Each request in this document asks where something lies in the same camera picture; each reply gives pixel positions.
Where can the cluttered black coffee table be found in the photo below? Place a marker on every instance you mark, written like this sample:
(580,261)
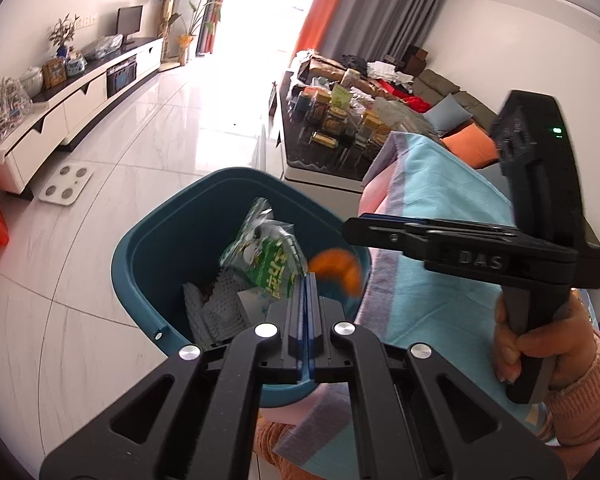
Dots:
(314,147)

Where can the teal and grey tablecloth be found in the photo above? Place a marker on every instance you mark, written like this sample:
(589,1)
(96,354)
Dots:
(404,303)

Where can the white tv cabinet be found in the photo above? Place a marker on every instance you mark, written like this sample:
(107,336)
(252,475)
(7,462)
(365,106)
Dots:
(63,115)

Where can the teal plastic trash bin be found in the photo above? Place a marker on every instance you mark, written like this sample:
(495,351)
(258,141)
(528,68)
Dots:
(182,240)

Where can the green sectional sofa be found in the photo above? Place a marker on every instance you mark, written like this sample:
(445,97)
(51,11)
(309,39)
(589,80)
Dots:
(433,88)

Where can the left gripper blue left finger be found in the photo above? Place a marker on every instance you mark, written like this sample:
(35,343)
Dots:
(192,417)

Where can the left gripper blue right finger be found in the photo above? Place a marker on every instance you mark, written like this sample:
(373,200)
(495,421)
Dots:
(415,415)

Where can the green clear snack wrapper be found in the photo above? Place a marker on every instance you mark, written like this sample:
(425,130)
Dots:
(266,252)

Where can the white foam fruit net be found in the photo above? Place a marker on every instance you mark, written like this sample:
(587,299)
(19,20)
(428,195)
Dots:
(219,317)

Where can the orange and grey curtain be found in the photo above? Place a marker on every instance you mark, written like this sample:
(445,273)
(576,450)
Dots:
(369,29)

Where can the tall potted plant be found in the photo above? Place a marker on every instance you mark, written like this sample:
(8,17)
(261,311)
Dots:
(190,20)

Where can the orange peel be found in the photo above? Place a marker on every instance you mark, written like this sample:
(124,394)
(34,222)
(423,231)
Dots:
(339,266)

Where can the small black monitor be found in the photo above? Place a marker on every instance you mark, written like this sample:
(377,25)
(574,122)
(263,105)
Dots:
(128,22)

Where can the orange cushion far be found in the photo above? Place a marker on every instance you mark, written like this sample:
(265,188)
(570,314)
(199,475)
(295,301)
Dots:
(473,146)

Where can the blue cushion far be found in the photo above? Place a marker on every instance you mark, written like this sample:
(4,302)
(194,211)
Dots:
(446,116)

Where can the white bathroom scale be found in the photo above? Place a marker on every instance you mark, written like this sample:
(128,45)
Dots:
(66,184)

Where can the person's right hand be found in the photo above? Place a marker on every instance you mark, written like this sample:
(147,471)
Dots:
(571,341)

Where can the pink sleeved right forearm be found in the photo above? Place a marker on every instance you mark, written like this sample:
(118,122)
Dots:
(575,414)

